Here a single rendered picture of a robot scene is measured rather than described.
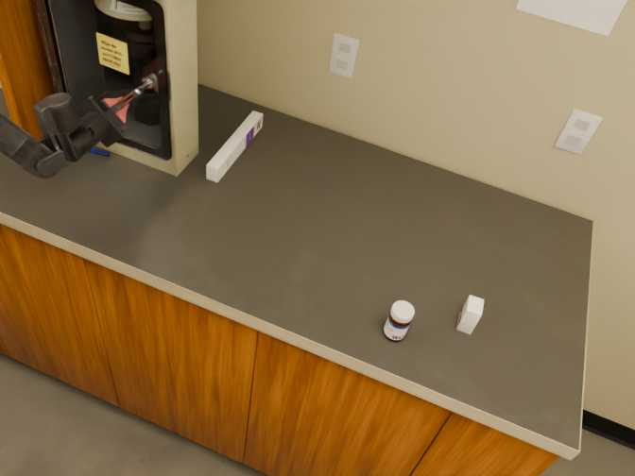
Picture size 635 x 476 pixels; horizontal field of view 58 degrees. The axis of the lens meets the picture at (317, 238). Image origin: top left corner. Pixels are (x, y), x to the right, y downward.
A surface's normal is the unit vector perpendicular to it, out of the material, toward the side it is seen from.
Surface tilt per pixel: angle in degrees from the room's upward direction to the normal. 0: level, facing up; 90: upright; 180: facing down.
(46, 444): 0
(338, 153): 0
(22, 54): 90
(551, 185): 90
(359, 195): 0
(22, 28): 90
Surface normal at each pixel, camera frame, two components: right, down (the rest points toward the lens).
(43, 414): 0.14, -0.68
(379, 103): -0.36, 0.65
